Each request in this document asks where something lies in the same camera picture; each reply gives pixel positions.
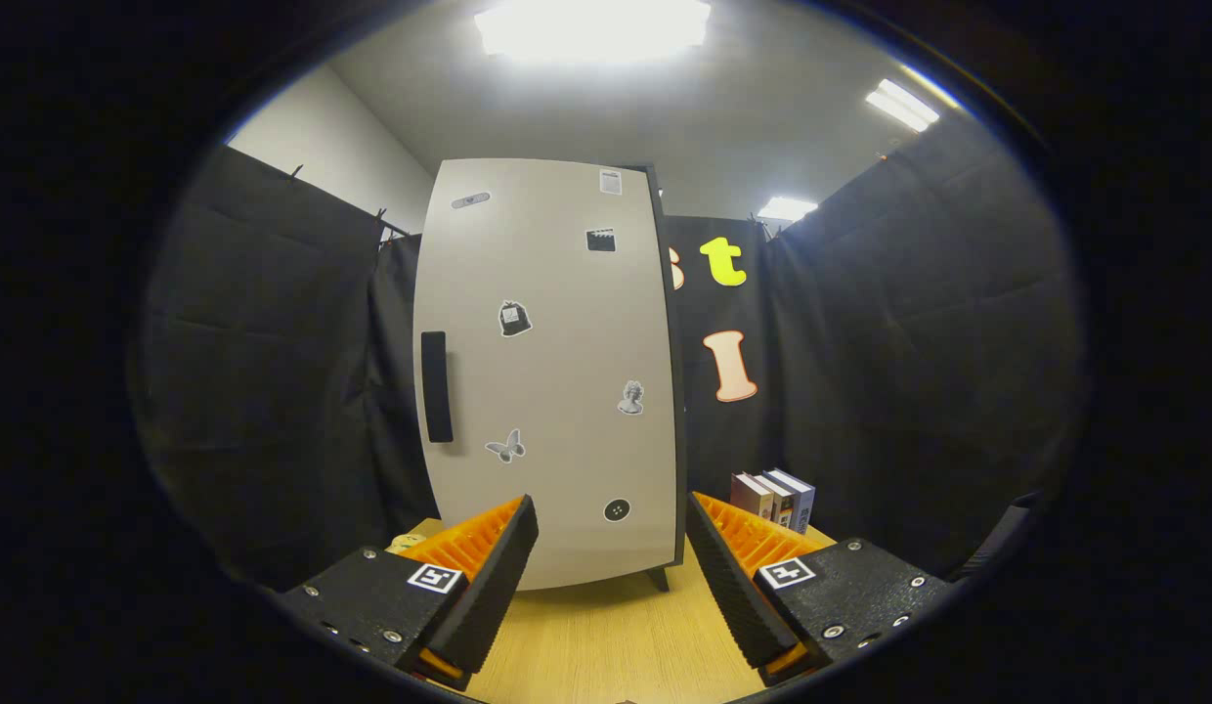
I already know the large ceiling light panel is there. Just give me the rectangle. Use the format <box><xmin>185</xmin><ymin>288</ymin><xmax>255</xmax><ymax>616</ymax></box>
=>
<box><xmin>474</xmin><ymin>0</ymin><xmax>713</xmax><ymax>65</ymax></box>

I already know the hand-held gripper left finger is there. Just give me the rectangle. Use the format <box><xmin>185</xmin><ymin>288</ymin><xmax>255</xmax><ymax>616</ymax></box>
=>
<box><xmin>274</xmin><ymin>496</ymin><xmax>541</xmax><ymax>692</ymax></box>

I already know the dark spine book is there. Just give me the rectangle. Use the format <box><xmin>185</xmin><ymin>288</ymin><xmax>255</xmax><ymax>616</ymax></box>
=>
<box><xmin>753</xmin><ymin>471</ymin><xmax>796</xmax><ymax>529</ymax></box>

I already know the blue white book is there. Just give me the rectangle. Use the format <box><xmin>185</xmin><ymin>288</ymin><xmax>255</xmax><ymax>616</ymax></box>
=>
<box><xmin>767</xmin><ymin>468</ymin><xmax>817</xmax><ymax>535</ymax></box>

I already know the dark grey cabinet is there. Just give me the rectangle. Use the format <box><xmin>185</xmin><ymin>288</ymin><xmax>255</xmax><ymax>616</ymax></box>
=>
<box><xmin>413</xmin><ymin>158</ymin><xmax>690</xmax><ymax>593</ymax></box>

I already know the black cabinet door handle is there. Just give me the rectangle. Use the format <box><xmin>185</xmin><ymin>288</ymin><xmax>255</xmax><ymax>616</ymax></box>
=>
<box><xmin>420</xmin><ymin>331</ymin><xmax>455</xmax><ymax>444</ymax></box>

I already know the pink cover book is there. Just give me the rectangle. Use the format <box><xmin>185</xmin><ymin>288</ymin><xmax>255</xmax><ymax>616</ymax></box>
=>
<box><xmin>730</xmin><ymin>473</ymin><xmax>775</xmax><ymax>519</ymax></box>

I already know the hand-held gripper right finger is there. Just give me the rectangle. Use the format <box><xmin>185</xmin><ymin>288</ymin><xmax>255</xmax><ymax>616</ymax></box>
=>
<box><xmin>678</xmin><ymin>492</ymin><xmax>969</xmax><ymax>688</ymax></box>

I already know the narrow ceiling light panel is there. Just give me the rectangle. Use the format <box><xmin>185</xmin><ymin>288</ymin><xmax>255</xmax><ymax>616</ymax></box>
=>
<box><xmin>865</xmin><ymin>78</ymin><xmax>941</xmax><ymax>133</ymax></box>

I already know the black backdrop cloth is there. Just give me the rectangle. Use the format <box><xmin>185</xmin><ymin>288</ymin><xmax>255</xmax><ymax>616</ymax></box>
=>
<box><xmin>137</xmin><ymin>117</ymin><xmax>1086</xmax><ymax>588</ymax></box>

